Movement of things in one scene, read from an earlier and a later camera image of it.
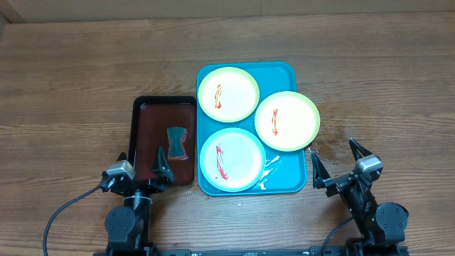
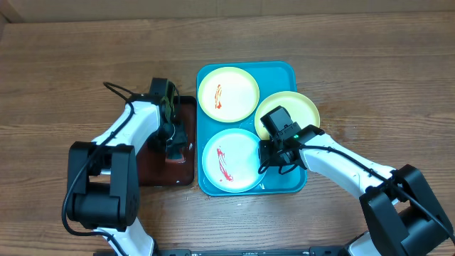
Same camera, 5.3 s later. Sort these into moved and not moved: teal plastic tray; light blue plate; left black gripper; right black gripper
Moved: left black gripper; right black gripper
Not moved: light blue plate; teal plastic tray
